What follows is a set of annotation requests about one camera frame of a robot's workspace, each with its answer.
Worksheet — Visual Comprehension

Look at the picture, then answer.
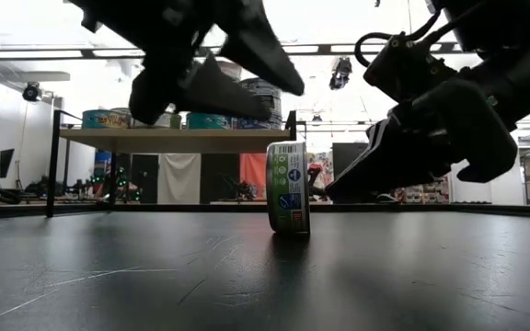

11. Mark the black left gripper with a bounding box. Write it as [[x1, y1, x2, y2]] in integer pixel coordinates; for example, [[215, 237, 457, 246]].
[[69, 0, 306, 126]]

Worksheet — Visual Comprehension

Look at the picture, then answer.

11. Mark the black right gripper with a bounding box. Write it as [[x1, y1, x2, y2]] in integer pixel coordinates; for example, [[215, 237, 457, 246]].
[[324, 30, 530, 204]]

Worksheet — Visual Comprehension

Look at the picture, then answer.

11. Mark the blue label tuna can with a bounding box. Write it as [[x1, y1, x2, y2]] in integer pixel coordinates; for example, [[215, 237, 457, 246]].
[[240, 76, 283, 97]]

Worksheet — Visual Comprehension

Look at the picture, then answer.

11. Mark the navy label tuna can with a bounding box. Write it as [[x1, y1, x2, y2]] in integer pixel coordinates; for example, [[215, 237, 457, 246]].
[[236, 118, 284, 131]]

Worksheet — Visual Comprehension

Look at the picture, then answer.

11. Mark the Bumble Bee light tuna can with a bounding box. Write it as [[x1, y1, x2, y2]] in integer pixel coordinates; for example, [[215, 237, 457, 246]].
[[265, 140, 313, 236]]

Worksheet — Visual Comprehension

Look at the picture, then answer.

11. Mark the white red box stack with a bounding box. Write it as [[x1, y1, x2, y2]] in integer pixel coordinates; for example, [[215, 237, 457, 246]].
[[396, 181, 450, 204]]

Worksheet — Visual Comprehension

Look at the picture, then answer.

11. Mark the white column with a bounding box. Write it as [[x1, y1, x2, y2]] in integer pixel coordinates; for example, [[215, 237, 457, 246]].
[[446, 158, 490, 204]]

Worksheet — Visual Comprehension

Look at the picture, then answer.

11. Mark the large black monitor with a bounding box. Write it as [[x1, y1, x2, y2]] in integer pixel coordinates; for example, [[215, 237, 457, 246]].
[[331, 142, 371, 183]]

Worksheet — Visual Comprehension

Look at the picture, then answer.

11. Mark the red curtain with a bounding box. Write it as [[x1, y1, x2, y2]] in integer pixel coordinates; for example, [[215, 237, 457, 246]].
[[240, 153, 269, 199]]

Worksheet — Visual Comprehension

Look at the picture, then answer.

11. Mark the white curtain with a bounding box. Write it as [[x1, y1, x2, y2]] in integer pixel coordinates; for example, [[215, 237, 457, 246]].
[[157, 153, 202, 205]]

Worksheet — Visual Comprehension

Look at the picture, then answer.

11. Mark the small black monitor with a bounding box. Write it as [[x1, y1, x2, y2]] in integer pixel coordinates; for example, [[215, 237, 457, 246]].
[[0, 147, 17, 180]]

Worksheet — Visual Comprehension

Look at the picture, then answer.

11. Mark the wooden shelf black frame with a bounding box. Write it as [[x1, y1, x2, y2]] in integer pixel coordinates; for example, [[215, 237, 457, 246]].
[[46, 108, 304, 220]]

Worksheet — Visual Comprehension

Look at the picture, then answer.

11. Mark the colourful wall poster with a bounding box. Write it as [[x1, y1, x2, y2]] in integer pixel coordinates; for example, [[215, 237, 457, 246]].
[[308, 151, 334, 185]]

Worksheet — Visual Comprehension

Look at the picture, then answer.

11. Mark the black metal table frame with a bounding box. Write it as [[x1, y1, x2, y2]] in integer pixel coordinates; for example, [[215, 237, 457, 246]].
[[0, 201, 530, 220]]

